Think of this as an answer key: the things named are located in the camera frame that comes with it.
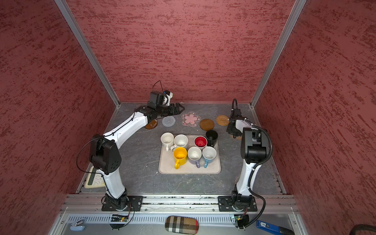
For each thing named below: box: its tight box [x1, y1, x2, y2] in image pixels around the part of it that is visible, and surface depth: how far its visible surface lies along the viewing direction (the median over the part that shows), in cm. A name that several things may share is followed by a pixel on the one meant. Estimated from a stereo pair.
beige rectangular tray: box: [158, 140, 222, 175], surface depth 88 cm
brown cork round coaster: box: [199, 118, 215, 132], surface depth 111 cm
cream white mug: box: [160, 132, 175, 152], surface depth 91 cm
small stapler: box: [70, 217, 87, 232], surface depth 68 cm
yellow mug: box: [173, 146, 188, 170], surface depth 86 cm
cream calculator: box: [84, 165, 106, 189], surface depth 81 cm
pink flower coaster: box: [181, 111, 202, 128], surface depth 113 cm
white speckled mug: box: [170, 134, 189, 152], surface depth 92 cm
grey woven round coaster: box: [161, 116, 176, 128], surface depth 109 cm
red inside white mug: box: [193, 135, 208, 151], surface depth 92 cm
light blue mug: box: [201, 145, 217, 169], surface depth 86 cm
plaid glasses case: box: [164, 215, 200, 235], surface depth 67 cm
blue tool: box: [256, 219, 296, 235], surface depth 67 cm
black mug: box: [205, 129, 218, 147], surface depth 93 cm
